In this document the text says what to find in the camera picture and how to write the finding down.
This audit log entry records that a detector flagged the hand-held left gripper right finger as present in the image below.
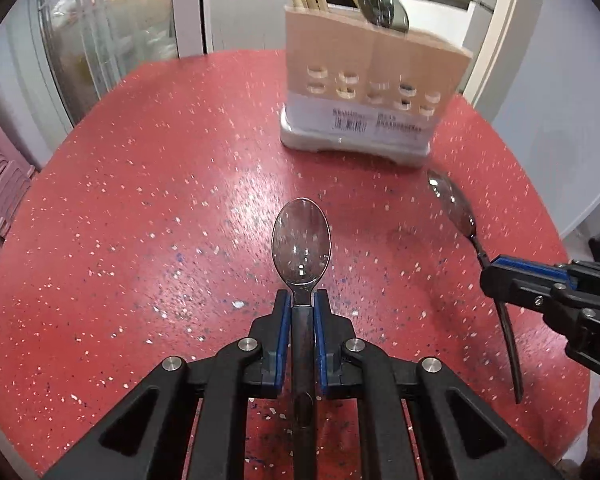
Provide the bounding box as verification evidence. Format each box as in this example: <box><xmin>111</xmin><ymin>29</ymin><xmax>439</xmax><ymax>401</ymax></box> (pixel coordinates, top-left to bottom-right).
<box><xmin>314</xmin><ymin>288</ymin><xmax>563</xmax><ymax>480</ymax></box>

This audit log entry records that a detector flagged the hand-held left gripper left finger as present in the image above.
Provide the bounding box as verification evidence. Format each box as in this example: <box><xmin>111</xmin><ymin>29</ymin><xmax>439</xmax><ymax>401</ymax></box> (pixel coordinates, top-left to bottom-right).
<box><xmin>42</xmin><ymin>289</ymin><xmax>292</xmax><ymax>480</ymax></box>

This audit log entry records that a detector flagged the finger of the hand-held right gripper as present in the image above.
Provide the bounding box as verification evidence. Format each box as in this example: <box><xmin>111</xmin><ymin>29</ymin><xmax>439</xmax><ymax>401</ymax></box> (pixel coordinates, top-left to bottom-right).
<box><xmin>489</xmin><ymin>255</ymin><xmax>600</xmax><ymax>289</ymax></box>
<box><xmin>481</xmin><ymin>265</ymin><xmax>588</xmax><ymax>323</ymax></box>

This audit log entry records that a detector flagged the beige cutlery holder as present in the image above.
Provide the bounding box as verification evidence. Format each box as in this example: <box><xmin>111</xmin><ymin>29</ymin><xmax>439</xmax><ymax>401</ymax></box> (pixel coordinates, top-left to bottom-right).
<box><xmin>279</xmin><ymin>4</ymin><xmax>473</xmax><ymax>168</ymax></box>

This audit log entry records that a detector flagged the glass sliding door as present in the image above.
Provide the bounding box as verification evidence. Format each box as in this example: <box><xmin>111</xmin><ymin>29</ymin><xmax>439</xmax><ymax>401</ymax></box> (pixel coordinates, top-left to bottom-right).
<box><xmin>35</xmin><ymin>0</ymin><xmax>211</xmax><ymax>126</ymax></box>

